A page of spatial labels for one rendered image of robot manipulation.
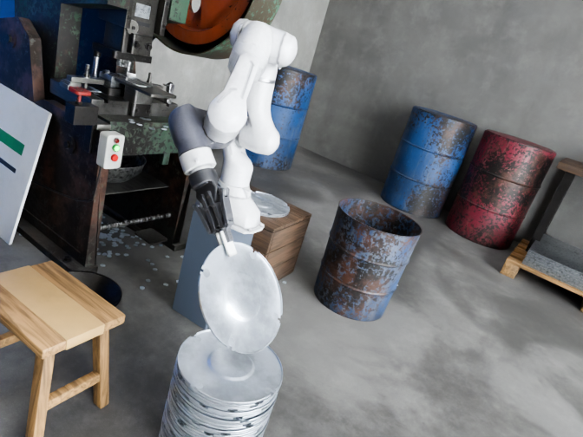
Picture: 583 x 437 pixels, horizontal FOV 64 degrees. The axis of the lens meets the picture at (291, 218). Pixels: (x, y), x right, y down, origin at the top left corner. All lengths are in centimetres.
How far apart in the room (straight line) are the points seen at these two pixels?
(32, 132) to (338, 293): 152
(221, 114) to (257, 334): 57
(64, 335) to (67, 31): 140
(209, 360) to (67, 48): 152
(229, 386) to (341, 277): 108
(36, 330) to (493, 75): 423
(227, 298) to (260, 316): 12
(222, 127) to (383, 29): 407
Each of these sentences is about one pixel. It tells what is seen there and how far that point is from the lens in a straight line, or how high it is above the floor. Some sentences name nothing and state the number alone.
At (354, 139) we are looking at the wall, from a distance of 517.
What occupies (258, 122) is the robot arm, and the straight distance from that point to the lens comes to 163.
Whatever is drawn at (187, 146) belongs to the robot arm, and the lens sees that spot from 124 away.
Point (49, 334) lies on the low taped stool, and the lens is 130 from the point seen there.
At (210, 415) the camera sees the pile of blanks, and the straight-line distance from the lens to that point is 126.
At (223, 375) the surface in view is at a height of 30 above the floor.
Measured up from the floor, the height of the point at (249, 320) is 46.
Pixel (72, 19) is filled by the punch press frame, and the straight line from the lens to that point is 231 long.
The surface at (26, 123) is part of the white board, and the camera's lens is 231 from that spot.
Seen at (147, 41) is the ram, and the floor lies 96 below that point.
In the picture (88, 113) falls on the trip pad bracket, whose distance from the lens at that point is 190.
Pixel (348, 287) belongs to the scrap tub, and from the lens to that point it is 220.
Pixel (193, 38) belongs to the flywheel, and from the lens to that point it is 241.
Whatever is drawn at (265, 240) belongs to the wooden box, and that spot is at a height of 28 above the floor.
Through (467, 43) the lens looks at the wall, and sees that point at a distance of 485.
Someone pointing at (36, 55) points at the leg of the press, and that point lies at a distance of 234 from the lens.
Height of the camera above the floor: 114
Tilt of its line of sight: 21 degrees down
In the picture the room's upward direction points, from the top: 17 degrees clockwise
